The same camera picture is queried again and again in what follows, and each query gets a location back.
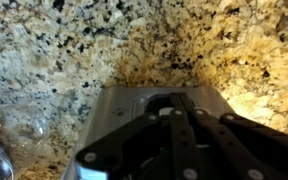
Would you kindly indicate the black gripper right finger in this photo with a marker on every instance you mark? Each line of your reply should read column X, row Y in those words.
column 235, row 148

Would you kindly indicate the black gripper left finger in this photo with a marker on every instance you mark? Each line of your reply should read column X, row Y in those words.
column 149, row 147

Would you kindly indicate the stainless steel bread toaster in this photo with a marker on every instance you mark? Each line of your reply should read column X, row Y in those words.
column 117, row 105

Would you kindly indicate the clear glass food container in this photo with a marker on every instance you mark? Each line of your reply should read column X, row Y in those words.
column 23, row 133

